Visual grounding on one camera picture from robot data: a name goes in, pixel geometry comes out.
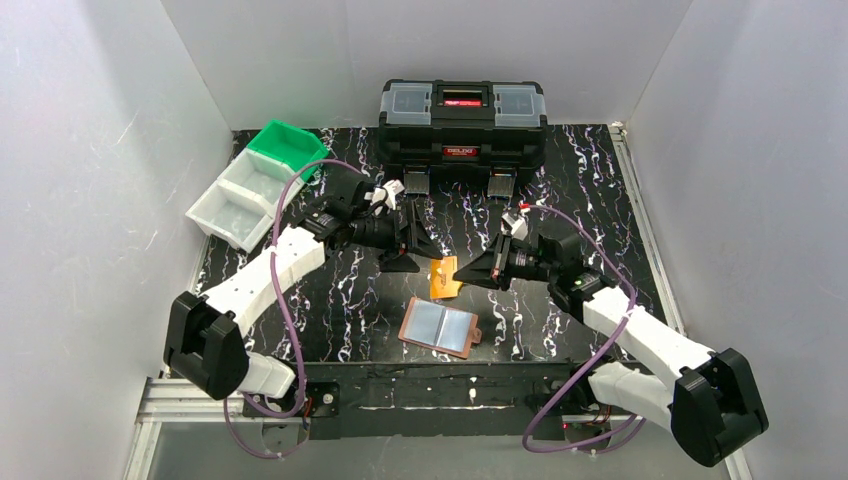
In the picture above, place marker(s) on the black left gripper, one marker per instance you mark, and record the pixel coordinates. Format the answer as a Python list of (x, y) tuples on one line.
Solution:
[(403, 234)]

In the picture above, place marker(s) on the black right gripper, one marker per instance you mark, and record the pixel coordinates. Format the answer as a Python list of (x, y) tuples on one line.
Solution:
[(499, 261)]

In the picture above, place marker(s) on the orange credit card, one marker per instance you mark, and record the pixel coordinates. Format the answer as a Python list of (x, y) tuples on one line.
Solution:
[(442, 282)]

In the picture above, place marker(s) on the pink leather card holder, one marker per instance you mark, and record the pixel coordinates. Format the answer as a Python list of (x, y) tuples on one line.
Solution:
[(440, 328)]

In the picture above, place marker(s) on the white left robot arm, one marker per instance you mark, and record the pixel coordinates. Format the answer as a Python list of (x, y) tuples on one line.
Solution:
[(205, 336)]

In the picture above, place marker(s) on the black toolbox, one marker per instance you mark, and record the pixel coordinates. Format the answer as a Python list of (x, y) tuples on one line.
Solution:
[(492, 133)]

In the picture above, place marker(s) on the green plastic bin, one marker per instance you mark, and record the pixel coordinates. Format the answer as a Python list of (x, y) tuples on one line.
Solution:
[(279, 150)]

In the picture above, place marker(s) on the white bin near green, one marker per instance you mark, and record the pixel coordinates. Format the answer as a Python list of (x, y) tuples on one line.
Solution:
[(262, 185)]

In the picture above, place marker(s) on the white bin front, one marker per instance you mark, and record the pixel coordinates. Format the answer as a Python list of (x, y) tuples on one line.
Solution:
[(232, 213)]

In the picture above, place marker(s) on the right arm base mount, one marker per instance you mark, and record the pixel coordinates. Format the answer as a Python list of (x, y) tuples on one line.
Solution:
[(584, 420)]

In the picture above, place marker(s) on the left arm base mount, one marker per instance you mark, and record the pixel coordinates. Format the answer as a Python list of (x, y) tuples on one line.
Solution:
[(311, 401)]

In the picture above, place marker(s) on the aluminium frame rail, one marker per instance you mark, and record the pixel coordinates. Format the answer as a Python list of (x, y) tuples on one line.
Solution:
[(389, 428)]

